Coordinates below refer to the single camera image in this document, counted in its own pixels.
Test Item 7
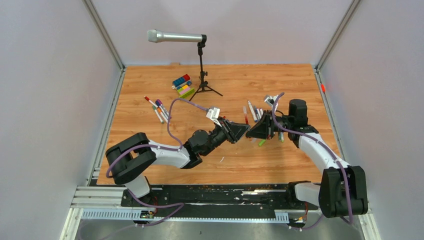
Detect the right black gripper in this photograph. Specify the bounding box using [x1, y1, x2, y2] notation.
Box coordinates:
[246, 109, 293, 140]

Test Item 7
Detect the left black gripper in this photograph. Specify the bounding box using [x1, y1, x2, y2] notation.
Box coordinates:
[202, 117, 252, 158]

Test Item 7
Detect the translucent blue pen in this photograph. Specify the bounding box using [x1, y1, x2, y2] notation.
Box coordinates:
[253, 105, 261, 121]

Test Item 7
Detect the white marker blue end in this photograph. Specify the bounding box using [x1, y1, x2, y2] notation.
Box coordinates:
[247, 100, 258, 123]

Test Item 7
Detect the translucent red pen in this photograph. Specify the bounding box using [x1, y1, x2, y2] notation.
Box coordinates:
[242, 106, 249, 125]

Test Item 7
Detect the white marker dark green cap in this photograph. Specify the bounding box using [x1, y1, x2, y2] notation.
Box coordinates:
[152, 106, 165, 124]

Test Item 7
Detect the white marker red tip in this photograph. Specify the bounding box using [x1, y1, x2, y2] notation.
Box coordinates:
[144, 96, 158, 108]

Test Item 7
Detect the white marker orange cap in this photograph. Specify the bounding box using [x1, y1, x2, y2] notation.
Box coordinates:
[157, 107, 168, 123]

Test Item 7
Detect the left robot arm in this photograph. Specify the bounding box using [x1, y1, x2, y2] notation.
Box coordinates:
[105, 117, 250, 207]

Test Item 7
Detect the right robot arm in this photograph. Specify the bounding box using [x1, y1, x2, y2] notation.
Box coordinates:
[246, 95, 369, 222]

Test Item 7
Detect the black tripod microphone stand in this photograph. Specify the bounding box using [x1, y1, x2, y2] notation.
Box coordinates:
[189, 34, 223, 101]

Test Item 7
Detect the green yellow pink block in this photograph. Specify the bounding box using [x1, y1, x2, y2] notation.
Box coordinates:
[177, 85, 195, 99]

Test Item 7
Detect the blue red toy train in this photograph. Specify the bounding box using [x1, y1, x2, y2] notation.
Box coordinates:
[171, 74, 192, 90]

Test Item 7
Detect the silver microphone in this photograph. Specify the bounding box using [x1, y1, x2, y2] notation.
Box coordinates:
[147, 29, 207, 43]

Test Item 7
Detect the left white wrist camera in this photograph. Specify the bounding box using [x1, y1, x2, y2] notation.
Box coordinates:
[206, 107, 222, 127]

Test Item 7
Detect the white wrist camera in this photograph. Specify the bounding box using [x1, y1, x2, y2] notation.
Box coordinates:
[263, 95, 278, 113]
[206, 107, 222, 127]

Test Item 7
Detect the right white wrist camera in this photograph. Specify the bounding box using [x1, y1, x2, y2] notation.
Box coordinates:
[263, 95, 278, 113]

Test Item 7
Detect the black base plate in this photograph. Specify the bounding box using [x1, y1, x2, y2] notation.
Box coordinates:
[140, 183, 321, 220]

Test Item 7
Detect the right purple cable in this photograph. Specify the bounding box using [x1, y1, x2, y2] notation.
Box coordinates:
[271, 92, 355, 231]

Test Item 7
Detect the aluminium frame rail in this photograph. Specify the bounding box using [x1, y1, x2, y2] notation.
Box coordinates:
[59, 187, 382, 240]

